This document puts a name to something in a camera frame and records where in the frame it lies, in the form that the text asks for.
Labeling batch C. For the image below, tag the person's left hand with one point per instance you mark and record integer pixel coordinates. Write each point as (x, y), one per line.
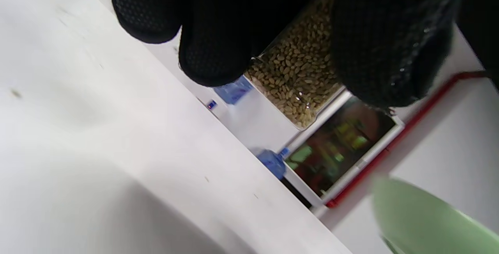
(218, 20)

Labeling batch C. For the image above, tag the clear jar of grains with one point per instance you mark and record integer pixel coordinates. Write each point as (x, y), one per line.
(300, 70)

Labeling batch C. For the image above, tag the blue plastic piece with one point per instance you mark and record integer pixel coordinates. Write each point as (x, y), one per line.
(234, 90)
(273, 163)

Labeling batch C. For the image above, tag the small blue tag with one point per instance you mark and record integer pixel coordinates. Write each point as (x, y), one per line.
(211, 104)

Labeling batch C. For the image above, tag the white framed dark screen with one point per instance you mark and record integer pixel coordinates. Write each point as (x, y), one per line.
(343, 144)

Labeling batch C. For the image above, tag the pale green bowl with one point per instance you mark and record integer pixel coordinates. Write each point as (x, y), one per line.
(421, 222)

